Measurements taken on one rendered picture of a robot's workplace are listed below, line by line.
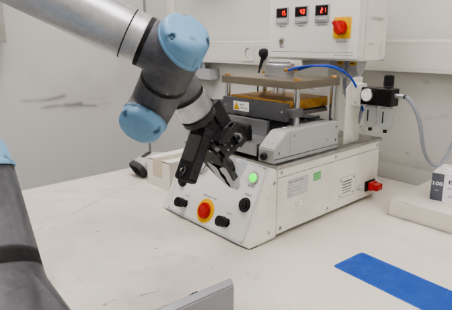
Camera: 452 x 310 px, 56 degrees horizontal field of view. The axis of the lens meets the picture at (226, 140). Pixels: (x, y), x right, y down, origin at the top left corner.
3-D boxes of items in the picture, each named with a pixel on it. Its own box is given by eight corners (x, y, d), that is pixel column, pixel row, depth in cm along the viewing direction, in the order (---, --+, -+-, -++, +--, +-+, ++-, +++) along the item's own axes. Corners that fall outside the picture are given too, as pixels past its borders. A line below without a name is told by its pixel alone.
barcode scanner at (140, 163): (175, 164, 162) (174, 144, 160) (187, 169, 156) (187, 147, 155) (127, 175, 149) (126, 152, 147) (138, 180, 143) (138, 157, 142)
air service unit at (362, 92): (355, 126, 119) (358, 72, 116) (406, 134, 108) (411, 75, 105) (344, 128, 115) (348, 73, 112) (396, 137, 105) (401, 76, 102)
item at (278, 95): (271, 103, 132) (272, 71, 130) (331, 111, 115) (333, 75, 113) (230, 108, 120) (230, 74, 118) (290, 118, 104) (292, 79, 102)
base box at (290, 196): (288, 171, 154) (290, 124, 150) (386, 198, 126) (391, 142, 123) (163, 208, 119) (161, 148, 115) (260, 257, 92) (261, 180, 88)
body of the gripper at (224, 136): (249, 142, 90) (224, 99, 84) (224, 171, 87) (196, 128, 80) (225, 136, 96) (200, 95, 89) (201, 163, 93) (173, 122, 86)
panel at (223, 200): (167, 208, 118) (189, 144, 119) (242, 246, 96) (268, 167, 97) (161, 207, 116) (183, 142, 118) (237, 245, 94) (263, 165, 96)
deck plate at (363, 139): (290, 124, 151) (290, 121, 150) (382, 140, 125) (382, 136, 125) (184, 143, 121) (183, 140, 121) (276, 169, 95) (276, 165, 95)
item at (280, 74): (278, 99, 138) (279, 59, 136) (364, 111, 116) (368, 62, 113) (221, 107, 123) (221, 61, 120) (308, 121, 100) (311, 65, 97)
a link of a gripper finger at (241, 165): (259, 177, 95) (242, 147, 90) (243, 196, 93) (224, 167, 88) (249, 173, 98) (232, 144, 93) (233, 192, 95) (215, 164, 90)
